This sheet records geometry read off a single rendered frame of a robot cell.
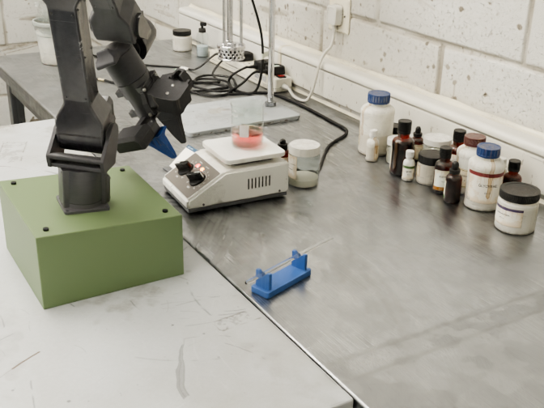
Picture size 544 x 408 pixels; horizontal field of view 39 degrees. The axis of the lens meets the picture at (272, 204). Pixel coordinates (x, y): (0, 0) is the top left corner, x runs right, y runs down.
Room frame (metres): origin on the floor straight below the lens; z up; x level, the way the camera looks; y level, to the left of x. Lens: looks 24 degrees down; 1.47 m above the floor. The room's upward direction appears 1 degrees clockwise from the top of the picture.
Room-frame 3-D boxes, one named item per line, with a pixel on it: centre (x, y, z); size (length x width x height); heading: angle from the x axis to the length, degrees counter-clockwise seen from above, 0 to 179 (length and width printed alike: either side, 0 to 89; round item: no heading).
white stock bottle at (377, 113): (1.58, -0.22, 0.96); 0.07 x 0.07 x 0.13
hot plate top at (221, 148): (1.35, 0.06, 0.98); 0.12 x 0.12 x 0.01; 28
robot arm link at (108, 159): (1.04, 0.27, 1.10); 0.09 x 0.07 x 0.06; 83
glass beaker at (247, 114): (1.36, 0.05, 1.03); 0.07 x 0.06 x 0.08; 33
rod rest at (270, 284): (1.00, -0.02, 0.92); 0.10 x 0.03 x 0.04; 139
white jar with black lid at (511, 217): (1.21, -0.42, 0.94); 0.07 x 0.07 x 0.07
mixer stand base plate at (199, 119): (1.81, 0.11, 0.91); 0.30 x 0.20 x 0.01; 121
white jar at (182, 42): (2.51, 0.30, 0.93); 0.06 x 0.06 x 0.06
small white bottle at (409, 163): (1.42, -0.27, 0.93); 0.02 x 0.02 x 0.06
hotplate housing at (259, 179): (1.34, 0.08, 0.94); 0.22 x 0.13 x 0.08; 118
